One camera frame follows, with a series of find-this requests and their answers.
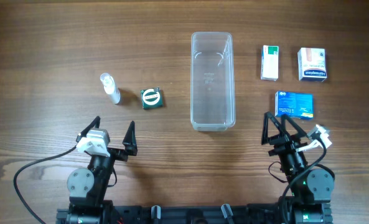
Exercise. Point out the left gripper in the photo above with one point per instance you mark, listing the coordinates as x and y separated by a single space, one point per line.
115 152

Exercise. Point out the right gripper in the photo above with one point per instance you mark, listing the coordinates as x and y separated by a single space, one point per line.
284 146

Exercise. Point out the blue medicine box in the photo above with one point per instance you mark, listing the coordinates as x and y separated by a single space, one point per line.
295 105

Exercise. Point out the green Zam-Buk ointment box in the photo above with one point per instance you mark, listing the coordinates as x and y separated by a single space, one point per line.
151 98

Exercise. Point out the white green medicine box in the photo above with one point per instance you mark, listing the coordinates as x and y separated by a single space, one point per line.
269 62

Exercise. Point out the Hansaplast plaster box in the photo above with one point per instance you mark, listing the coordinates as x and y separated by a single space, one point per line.
311 64

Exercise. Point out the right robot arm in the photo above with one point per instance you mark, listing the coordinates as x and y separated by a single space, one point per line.
306 199

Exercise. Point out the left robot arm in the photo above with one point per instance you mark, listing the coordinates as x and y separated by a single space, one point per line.
87 186

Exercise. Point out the clear plastic container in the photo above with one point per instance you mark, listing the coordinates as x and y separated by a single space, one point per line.
212 82

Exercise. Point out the white spray bottle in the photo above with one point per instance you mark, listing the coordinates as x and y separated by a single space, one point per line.
110 87

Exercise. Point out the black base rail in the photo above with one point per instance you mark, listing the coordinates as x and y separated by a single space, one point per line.
251 213

